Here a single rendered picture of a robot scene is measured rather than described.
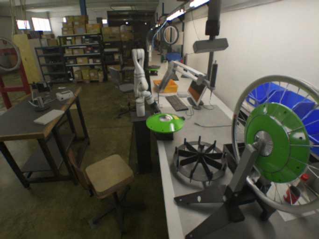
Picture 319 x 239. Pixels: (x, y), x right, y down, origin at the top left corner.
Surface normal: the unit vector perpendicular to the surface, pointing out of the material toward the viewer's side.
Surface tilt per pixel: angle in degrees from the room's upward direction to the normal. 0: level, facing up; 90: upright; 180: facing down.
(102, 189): 0
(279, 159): 91
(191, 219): 0
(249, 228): 0
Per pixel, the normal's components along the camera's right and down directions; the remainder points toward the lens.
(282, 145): -0.93, 0.07
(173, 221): 0.00, -0.87
